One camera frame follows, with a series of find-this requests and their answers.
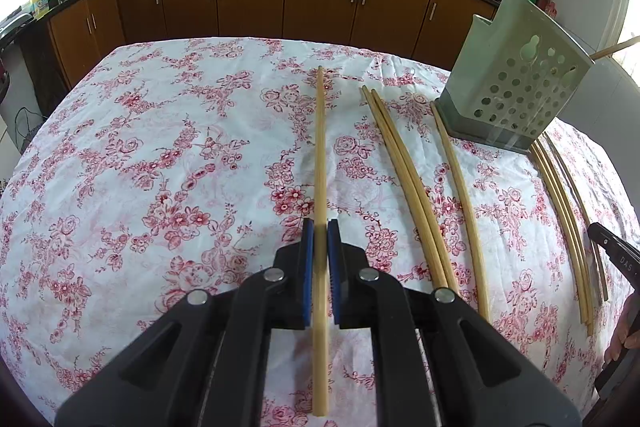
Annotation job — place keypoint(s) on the red floral tablecloth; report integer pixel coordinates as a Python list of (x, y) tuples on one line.
[(150, 157)]

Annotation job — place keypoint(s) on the person's right hand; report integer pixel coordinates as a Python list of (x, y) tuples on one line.
[(627, 332)]

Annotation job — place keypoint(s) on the green perforated chopstick holder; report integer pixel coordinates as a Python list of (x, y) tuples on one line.
[(500, 57)]

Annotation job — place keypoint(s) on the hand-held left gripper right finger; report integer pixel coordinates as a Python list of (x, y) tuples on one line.
[(334, 267)]

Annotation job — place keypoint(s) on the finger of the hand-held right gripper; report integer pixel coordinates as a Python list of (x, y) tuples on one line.
[(620, 259)]

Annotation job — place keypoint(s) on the yellow blue dish soap pack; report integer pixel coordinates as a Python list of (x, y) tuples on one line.
[(41, 4)]

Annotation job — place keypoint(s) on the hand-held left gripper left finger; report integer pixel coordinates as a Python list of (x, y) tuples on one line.
[(307, 267)]

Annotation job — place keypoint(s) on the long bamboo chopstick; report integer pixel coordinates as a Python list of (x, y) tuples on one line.
[(320, 157)]

